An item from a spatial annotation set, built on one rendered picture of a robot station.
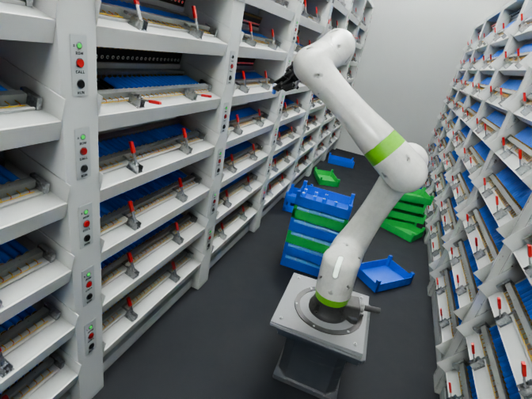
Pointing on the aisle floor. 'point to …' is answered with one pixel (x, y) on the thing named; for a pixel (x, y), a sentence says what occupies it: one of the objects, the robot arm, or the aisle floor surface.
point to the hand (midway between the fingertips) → (280, 83)
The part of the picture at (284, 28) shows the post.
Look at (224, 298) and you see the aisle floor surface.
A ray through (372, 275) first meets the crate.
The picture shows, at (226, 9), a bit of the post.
